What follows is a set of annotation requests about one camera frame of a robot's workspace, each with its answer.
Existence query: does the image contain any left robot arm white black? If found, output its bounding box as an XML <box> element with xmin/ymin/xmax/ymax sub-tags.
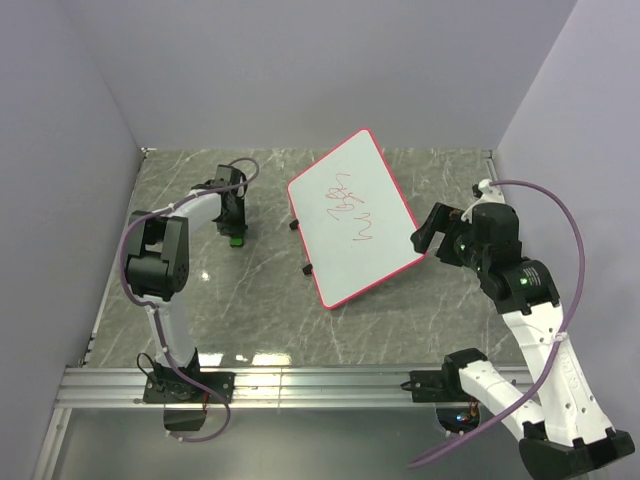
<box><xmin>119</xmin><ymin>185</ymin><xmax>247</xmax><ymax>402</ymax></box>

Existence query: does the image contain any green whiteboard eraser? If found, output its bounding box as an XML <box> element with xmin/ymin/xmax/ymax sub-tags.
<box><xmin>229</xmin><ymin>237</ymin><xmax>244</xmax><ymax>248</ymax></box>

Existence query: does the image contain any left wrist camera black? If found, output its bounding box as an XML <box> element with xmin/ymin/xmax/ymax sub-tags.
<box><xmin>212</xmin><ymin>165</ymin><xmax>247</xmax><ymax>191</ymax></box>

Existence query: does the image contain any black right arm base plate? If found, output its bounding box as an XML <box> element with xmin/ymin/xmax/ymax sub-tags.
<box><xmin>400</xmin><ymin>370</ymin><xmax>475</xmax><ymax>403</ymax></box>

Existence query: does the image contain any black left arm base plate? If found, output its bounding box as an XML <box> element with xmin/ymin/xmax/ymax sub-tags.
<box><xmin>142</xmin><ymin>370</ymin><xmax>235</xmax><ymax>404</ymax></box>

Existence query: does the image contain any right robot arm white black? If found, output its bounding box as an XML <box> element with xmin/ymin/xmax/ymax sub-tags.
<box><xmin>411</xmin><ymin>202</ymin><xmax>635</xmax><ymax>479</ymax></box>

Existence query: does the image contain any pink framed whiteboard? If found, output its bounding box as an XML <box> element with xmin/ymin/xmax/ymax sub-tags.
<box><xmin>287</xmin><ymin>128</ymin><xmax>425</xmax><ymax>309</ymax></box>

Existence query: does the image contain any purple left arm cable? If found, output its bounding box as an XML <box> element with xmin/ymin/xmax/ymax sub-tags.
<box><xmin>117</xmin><ymin>157</ymin><xmax>260</xmax><ymax>444</ymax></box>

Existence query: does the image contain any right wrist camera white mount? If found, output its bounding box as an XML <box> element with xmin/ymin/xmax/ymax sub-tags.
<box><xmin>461</xmin><ymin>179</ymin><xmax>505</xmax><ymax>224</ymax></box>

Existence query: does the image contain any aluminium mounting rail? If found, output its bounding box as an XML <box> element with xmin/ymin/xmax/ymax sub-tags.
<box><xmin>54</xmin><ymin>365</ymin><xmax>544</xmax><ymax>410</ymax></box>

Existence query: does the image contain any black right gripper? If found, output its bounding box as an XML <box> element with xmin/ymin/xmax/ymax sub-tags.
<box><xmin>409</xmin><ymin>200</ymin><xmax>487</xmax><ymax>271</ymax></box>

